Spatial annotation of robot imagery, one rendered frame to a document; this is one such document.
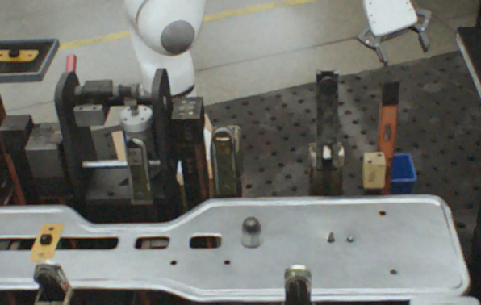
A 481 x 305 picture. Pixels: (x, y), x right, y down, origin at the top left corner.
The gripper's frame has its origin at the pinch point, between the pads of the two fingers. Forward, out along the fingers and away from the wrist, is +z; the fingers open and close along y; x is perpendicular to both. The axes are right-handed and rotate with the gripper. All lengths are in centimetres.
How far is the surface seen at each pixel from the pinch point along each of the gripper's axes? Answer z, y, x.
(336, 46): -79, -6, -198
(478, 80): 12.9, -10.4, 7.7
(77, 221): 21, 68, 36
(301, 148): 6.6, 28.1, -27.6
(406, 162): 20.6, 6.0, -14.9
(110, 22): -143, 109, -210
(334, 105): 16.7, 20.8, 38.4
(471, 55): 5.8, -12.6, 2.0
